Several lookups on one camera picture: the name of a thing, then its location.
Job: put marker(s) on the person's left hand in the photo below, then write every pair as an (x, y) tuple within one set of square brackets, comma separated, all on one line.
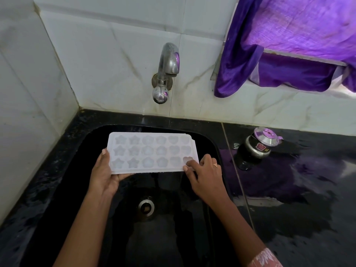
[(104, 177)]

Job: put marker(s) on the person's right hand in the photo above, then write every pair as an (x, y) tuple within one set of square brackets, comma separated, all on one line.
[(208, 180)]

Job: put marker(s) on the white ice tray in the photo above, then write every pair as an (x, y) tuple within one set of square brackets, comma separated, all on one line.
[(150, 152)]

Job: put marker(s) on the small steel pot with lid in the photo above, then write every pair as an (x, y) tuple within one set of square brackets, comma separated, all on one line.
[(260, 145)]

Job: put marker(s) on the chrome wall tap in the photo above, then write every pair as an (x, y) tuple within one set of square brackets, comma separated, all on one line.
[(167, 63)]

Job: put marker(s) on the person's left forearm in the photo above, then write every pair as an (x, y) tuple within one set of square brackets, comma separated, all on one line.
[(80, 233)]

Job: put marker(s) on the person's right forearm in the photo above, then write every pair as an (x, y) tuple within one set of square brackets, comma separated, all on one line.
[(239, 228)]

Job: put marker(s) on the steel sink drain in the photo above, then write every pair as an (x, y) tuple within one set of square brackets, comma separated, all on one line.
[(146, 207)]

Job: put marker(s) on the black sink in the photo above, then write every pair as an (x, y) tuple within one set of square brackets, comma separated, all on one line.
[(167, 241)]

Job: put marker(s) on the pink floral sleeve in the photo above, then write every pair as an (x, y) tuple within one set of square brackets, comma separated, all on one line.
[(265, 259)]

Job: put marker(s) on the purple curtain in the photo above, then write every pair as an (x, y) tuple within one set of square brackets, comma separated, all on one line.
[(292, 22)]

